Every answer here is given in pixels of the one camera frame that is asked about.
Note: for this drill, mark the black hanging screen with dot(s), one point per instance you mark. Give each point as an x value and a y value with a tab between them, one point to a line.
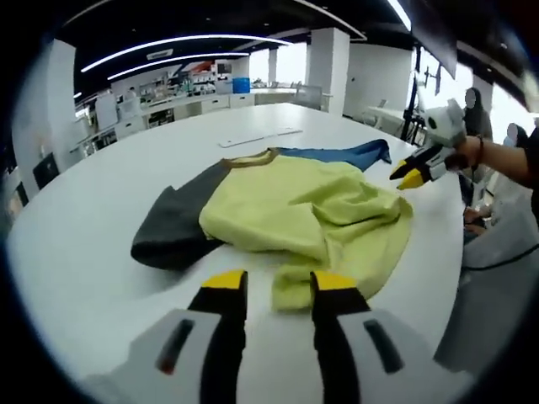
436	38

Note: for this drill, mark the narrow white pillar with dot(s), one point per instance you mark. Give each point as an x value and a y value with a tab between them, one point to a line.
329	71

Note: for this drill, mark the mesh office chair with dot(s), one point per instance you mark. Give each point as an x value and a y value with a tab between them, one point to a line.
308	97

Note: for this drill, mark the person's right hand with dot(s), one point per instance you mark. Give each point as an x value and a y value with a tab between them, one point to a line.
463	153

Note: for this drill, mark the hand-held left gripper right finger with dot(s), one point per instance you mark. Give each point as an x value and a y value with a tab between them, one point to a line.
337	320

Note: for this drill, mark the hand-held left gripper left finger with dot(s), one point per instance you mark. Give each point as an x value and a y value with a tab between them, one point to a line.
219	311

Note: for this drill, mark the black cabinet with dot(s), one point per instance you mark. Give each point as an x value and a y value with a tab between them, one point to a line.
46	170

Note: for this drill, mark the straight ceiling light strip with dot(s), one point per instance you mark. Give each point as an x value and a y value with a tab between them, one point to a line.
399	13

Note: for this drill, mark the white lab counter row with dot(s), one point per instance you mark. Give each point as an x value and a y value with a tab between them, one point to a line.
168	111

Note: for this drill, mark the wide white pillar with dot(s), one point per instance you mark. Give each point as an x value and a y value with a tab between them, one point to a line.
46	109

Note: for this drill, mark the white template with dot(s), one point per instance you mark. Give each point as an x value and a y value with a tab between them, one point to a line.
259	136

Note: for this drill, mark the long curved ceiling light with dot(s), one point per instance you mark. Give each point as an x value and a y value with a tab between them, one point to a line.
181	42

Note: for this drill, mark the yellow blue grey garment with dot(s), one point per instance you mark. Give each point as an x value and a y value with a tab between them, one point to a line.
286	210

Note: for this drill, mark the short curved ceiling light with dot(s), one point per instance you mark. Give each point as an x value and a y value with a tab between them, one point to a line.
177	61

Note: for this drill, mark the blue bin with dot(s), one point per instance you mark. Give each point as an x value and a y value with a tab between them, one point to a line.
241	85

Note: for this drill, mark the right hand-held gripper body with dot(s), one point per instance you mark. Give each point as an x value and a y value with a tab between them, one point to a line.
444	124

